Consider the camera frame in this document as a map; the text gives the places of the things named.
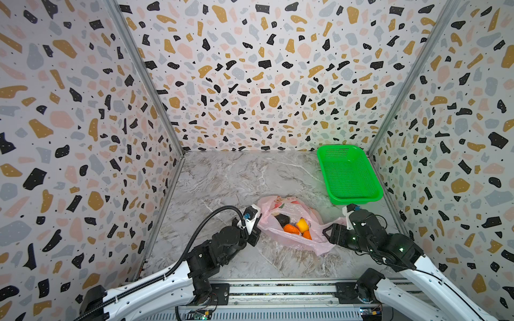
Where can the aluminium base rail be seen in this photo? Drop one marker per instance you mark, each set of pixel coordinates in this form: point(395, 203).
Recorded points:
point(293, 300)

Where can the corner aluminium post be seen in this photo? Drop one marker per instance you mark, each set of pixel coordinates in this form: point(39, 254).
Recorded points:
point(444, 18)
point(132, 50)

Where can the right corner aluminium post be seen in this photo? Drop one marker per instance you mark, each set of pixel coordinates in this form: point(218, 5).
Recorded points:
point(444, 18)

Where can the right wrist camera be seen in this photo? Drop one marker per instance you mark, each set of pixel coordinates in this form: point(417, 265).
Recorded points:
point(349, 209)

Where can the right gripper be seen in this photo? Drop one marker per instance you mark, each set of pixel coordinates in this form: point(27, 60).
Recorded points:
point(334, 234)

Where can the pink plastic bag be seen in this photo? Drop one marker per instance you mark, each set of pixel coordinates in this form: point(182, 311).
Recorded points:
point(291, 223)

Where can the green plastic basket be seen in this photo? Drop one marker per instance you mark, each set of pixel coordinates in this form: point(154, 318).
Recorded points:
point(348, 175)

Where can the orange tangerine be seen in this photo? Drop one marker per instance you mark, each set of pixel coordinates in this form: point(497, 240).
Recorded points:
point(291, 229)
point(307, 235)

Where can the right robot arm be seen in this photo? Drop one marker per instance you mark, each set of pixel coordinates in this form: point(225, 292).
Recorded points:
point(408, 259)

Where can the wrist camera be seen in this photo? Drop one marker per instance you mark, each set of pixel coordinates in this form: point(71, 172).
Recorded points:
point(349, 209)
point(251, 216)

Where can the left corner aluminium post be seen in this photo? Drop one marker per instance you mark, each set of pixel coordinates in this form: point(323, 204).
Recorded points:
point(132, 50)

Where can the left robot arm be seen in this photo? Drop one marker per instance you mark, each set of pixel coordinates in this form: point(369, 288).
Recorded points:
point(186, 282)

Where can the yellow red mango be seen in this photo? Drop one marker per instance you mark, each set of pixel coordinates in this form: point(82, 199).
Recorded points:
point(302, 225)

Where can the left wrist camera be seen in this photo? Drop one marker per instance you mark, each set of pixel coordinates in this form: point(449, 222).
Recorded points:
point(251, 216)

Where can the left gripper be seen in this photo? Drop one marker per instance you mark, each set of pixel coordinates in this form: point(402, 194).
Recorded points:
point(255, 235)

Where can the dark avocado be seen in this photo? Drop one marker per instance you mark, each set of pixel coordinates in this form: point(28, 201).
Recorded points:
point(282, 219)

